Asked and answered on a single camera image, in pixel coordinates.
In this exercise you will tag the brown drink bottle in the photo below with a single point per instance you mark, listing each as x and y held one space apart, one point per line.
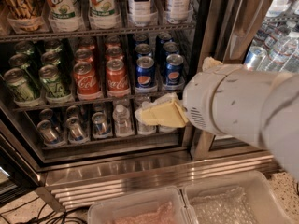
25 10

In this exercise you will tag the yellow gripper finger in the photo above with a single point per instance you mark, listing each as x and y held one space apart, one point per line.
210 63
164 111

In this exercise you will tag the green can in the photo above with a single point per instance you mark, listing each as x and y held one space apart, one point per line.
52 81
21 85

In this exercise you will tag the middle water bottle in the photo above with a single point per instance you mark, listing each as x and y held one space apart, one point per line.
145 129

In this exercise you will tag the coca-cola can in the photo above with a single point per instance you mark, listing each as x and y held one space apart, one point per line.
117 79
85 78

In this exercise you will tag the left Red Bull can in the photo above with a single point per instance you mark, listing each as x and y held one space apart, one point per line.
50 135

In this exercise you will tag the left water bottle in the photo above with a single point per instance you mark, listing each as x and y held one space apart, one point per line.
122 120

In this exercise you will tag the wire shelf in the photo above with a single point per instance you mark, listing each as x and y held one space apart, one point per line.
76 34
99 100

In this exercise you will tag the top wire shelf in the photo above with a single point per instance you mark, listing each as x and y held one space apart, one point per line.
76 34

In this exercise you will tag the front left Coca-Cola can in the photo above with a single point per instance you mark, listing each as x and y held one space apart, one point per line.
85 78

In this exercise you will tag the stainless fridge door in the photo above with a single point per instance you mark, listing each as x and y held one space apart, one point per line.
224 30

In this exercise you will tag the green 7UP bottle left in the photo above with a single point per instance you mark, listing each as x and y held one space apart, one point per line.
64 15

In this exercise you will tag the green 7UP bottle right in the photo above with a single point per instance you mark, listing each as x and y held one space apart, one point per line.
104 13

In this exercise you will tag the pepsi can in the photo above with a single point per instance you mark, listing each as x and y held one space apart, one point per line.
173 69
145 72

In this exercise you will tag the front right Coca-Cola can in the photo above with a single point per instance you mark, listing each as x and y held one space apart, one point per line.
117 79

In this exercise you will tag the front left green can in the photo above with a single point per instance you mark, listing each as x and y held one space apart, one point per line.
21 85

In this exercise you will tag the front right Pepsi can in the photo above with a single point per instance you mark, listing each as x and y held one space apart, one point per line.
173 69

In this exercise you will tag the middle Red Bull can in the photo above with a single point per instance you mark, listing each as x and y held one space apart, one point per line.
76 130

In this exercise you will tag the middle wire shelf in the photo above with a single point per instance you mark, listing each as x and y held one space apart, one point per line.
99 100

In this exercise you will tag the right Red Bull can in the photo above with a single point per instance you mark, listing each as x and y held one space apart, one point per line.
101 127

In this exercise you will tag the front left Pepsi can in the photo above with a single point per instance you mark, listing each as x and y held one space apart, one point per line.
145 72

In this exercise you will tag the red bull can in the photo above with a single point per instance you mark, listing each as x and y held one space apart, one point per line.
50 135
76 130
101 127

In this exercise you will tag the right clear plastic bin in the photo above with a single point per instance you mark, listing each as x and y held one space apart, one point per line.
244 198

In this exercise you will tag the front right green can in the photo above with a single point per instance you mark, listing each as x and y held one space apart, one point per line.
52 81

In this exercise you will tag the blue label tea bottle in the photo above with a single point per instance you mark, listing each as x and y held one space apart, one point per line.
140 11
176 10

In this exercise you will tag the green 7up bottle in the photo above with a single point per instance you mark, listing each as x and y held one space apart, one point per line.
64 15
104 13

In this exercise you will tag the left clear plastic bin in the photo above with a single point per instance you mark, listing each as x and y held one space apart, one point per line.
154 206

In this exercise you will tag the clear plastic bin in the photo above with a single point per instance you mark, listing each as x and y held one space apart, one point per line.
244 198
154 206

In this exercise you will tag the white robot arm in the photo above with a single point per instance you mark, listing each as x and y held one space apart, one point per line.
258 108

